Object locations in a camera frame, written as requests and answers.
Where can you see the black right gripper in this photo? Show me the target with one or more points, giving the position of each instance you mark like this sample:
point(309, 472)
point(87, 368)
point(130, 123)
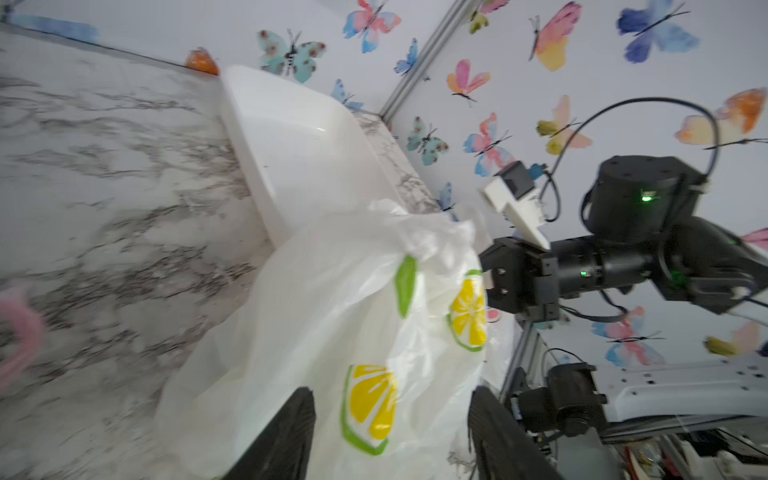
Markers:
point(524, 279)

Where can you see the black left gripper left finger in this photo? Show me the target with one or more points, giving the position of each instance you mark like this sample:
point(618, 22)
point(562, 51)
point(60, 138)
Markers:
point(282, 450)

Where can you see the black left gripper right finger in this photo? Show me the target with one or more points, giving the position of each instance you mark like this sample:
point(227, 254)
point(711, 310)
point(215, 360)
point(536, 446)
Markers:
point(503, 451)

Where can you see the lemon print plastic bag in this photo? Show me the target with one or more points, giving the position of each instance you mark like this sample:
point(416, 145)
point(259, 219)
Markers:
point(376, 317)

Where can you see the pink plastic bag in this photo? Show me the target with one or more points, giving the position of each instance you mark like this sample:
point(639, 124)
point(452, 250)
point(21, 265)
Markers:
point(28, 328)

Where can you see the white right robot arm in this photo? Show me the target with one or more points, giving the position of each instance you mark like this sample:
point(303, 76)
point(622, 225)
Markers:
point(641, 227)

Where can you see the white rectangular tray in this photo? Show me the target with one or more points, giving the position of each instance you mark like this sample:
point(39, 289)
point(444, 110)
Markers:
point(304, 156)

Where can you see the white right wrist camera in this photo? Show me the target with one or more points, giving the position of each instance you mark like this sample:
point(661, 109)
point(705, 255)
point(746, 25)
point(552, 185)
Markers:
point(513, 193)

